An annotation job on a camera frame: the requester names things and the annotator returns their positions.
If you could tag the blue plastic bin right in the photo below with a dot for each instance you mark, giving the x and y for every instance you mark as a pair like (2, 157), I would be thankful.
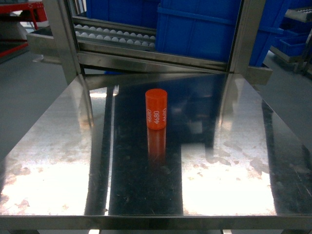
(269, 27)

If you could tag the orange cylindrical capacitor 4680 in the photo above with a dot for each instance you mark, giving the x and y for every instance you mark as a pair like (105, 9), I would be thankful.
(156, 108)

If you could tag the stainless steel roller rack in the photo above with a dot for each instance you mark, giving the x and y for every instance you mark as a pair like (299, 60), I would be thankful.
(78, 43)

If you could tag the red metal table frame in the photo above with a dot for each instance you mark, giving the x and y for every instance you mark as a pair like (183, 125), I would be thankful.
(12, 14)

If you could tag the large blue plastic bin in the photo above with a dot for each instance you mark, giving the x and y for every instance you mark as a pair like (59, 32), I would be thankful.
(197, 28)

